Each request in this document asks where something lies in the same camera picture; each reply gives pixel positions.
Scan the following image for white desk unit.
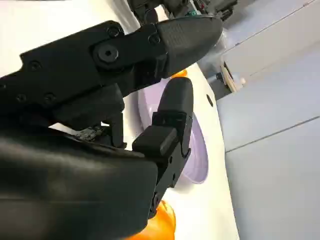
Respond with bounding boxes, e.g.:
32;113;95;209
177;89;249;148
219;59;247;94

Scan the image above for lilac plate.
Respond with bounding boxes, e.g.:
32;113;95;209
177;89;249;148
136;77;210;186

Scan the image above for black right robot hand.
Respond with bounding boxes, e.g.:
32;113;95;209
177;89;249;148
0;15;224;240

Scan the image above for orange white toy bread roll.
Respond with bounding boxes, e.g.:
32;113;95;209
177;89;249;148
134;199;177;240
172;69;188;80

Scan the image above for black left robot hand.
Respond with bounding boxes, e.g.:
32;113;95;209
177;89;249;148
129;0;159;26

